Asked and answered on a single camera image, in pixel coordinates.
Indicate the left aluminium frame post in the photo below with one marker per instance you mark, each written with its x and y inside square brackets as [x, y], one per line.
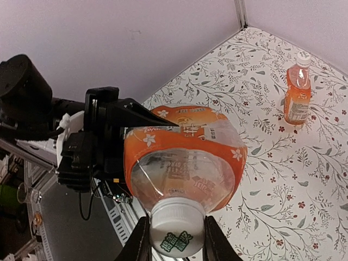
[241, 13]

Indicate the orange bottle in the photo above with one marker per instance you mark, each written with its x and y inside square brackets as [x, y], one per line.
[297, 98]
[202, 159]

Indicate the green cup off table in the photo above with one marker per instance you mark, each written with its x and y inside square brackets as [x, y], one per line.
[9, 197]

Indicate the clear plastic cup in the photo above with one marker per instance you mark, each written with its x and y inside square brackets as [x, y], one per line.
[28, 195]

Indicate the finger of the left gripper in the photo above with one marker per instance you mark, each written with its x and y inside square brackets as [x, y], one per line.
[125, 113]

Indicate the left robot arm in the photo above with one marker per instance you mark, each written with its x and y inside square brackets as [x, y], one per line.
[29, 112]

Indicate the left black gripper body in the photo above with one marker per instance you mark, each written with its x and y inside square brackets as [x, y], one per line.
[107, 150]

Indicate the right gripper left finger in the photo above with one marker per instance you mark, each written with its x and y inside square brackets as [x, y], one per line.
[136, 242]

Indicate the floral table mat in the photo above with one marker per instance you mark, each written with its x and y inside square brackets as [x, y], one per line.
[292, 202]

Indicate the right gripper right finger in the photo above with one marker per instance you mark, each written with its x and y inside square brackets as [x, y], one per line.
[216, 246]

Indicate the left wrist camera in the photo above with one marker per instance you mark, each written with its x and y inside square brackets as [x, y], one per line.
[75, 150]

